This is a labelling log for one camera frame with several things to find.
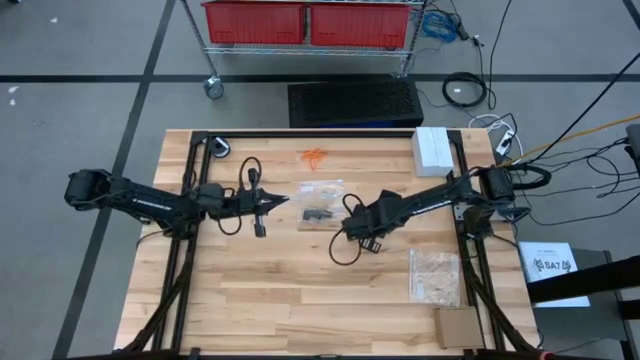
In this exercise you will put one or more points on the black floor mat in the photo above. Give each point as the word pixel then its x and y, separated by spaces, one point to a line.
pixel 355 102

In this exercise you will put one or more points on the black beam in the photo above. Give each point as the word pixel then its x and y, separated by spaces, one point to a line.
pixel 585 280

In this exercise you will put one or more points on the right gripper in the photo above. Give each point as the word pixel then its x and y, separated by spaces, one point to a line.
pixel 390 212

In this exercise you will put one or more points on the white printed booklet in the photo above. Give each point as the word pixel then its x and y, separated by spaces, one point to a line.
pixel 550 265

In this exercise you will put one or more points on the black rubber band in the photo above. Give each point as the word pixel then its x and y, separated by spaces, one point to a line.
pixel 309 215
pixel 328 215
pixel 320 214

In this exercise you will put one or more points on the red plastic bin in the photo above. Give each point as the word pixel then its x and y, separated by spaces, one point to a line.
pixel 255 22
pixel 357 25

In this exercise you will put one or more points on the black power adapter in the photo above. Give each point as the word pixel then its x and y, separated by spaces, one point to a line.
pixel 462 31

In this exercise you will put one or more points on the orange rubber bands pile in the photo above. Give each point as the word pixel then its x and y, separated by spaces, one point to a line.
pixel 314 156

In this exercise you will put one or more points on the grey side cart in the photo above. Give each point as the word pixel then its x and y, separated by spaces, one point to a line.
pixel 575 330

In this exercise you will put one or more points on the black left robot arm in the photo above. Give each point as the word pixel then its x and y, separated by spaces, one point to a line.
pixel 150 202

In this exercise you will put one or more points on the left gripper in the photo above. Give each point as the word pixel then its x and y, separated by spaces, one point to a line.
pixel 252 204

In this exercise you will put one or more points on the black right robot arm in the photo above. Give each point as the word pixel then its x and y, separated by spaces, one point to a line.
pixel 435 200

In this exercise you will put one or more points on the white power strip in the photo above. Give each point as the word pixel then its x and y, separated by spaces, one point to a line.
pixel 504 142

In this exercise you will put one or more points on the silver mounting bracket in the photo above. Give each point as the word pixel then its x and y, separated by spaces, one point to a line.
pixel 460 212

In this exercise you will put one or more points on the grey cart caster wheel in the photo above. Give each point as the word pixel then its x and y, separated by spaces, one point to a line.
pixel 214 88

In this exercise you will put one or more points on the white cardboard box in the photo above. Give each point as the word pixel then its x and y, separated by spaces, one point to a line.
pixel 430 147

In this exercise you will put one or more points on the small brown cardboard box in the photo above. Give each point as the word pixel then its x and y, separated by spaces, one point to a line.
pixel 457 327

